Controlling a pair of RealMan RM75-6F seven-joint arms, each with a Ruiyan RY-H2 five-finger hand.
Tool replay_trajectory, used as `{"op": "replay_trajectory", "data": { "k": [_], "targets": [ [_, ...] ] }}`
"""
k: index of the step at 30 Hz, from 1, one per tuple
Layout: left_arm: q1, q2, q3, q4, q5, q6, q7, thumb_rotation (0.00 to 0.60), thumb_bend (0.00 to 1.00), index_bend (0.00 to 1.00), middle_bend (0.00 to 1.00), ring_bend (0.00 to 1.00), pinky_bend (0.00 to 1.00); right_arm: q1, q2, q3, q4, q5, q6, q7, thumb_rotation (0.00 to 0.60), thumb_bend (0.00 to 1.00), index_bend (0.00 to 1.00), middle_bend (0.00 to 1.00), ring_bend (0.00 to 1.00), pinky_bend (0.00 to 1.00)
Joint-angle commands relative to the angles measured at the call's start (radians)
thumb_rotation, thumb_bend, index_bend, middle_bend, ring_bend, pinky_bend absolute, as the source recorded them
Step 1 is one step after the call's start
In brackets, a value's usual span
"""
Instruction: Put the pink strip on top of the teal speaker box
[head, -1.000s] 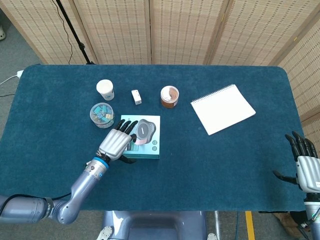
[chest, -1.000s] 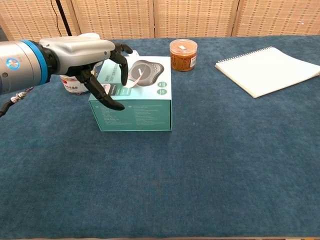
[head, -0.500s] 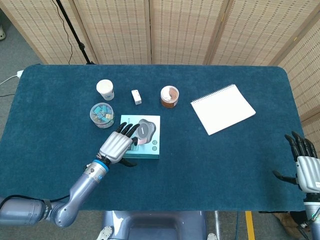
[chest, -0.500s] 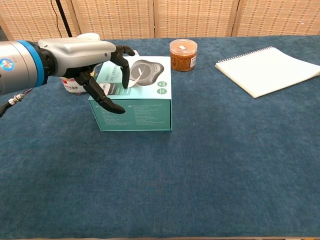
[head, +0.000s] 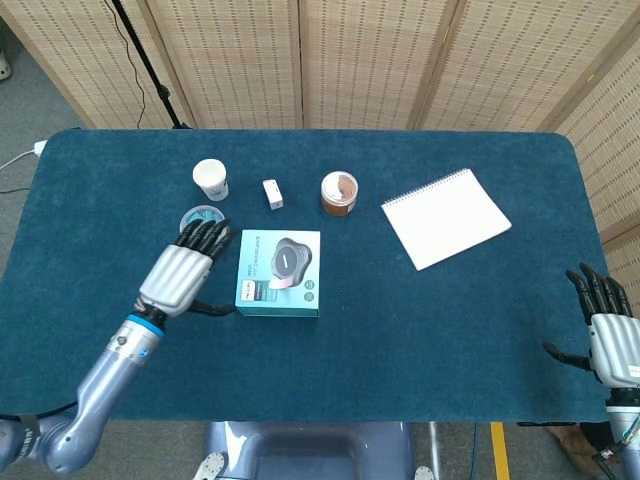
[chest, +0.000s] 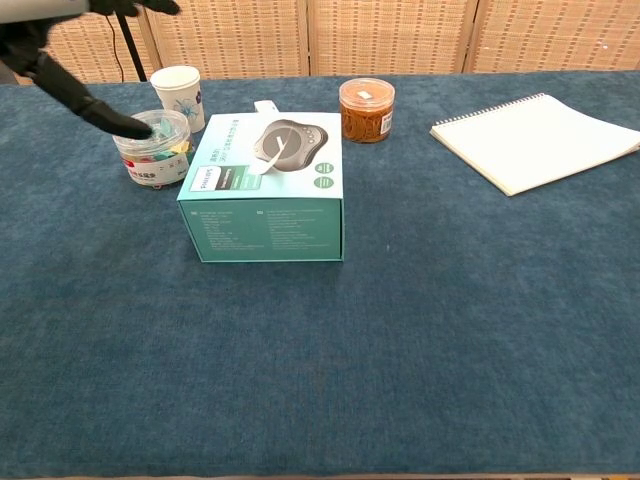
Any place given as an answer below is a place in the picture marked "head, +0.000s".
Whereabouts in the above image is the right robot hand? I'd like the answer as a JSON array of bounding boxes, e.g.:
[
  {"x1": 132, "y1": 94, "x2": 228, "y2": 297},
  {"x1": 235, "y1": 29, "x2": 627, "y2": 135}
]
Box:
[{"x1": 543, "y1": 262, "x2": 640, "y2": 389}]

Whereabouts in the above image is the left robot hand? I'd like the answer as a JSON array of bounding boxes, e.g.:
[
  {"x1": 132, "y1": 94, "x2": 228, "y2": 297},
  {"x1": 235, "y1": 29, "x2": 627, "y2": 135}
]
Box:
[{"x1": 135, "y1": 218, "x2": 236, "y2": 319}]

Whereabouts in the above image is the teal speaker product box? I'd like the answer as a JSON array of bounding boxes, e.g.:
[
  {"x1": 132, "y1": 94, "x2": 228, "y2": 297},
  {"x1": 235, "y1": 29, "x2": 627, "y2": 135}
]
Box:
[{"x1": 234, "y1": 229, "x2": 322, "y2": 320}]

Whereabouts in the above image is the small white box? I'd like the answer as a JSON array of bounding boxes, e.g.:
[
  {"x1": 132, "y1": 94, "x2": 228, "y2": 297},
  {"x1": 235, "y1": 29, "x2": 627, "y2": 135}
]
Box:
[{"x1": 262, "y1": 178, "x2": 285, "y2": 211}]

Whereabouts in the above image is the clear jar of binder clips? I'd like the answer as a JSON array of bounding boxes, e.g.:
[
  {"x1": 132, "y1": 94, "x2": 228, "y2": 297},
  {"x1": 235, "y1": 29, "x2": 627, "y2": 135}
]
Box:
[{"x1": 179, "y1": 203, "x2": 231, "y2": 237}]

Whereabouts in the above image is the white paper cup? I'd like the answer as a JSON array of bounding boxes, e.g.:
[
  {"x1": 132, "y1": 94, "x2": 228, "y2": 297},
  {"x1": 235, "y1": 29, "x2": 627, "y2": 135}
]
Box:
[{"x1": 192, "y1": 158, "x2": 230, "y2": 202}]

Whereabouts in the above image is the clear jar of rubber bands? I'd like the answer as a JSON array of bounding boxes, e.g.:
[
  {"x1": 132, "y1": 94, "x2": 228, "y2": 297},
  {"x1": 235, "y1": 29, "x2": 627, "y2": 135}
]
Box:
[{"x1": 320, "y1": 170, "x2": 360, "y2": 218}]

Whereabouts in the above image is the blue table mat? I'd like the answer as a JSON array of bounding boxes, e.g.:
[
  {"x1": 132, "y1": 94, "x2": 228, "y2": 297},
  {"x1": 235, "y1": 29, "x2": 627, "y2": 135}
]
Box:
[{"x1": 0, "y1": 128, "x2": 632, "y2": 424}]

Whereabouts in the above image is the white metal table leg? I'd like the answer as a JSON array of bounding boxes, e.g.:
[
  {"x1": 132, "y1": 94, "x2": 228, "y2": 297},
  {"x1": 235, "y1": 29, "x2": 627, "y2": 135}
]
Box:
[{"x1": 428, "y1": 422, "x2": 443, "y2": 479}]

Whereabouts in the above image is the black tripod stand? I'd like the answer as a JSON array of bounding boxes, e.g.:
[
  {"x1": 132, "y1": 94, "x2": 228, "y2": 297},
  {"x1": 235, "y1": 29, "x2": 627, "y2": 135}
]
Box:
[{"x1": 110, "y1": 0, "x2": 190, "y2": 130}]

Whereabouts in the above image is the white spiral notebook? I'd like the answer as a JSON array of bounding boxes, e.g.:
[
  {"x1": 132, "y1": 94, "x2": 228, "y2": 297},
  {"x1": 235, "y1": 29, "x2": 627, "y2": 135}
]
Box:
[{"x1": 380, "y1": 167, "x2": 513, "y2": 272}]

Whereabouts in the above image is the blue-grey robot torso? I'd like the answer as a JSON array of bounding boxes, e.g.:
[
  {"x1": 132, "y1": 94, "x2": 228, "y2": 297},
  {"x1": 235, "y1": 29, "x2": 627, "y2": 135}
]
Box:
[{"x1": 192, "y1": 421, "x2": 436, "y2": 480}]

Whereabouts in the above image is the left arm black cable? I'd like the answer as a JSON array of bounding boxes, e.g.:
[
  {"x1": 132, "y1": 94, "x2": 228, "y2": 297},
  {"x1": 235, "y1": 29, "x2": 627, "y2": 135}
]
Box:
[{"x1": 0, "y1": 397, "x2": 84, "y2": 424}]

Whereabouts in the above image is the white charger with cable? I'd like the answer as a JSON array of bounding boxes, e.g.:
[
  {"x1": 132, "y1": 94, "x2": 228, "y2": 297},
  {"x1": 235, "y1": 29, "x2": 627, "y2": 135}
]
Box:
[{"x1": 0, "y1": 140, "x2": 49, "y2": 172}]

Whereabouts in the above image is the thin black hanging cable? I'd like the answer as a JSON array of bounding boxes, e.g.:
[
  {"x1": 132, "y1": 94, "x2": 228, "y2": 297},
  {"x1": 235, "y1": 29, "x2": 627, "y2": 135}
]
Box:
[{"x1": 102, "y1": 0, "x2": 147, "y2": 129}]

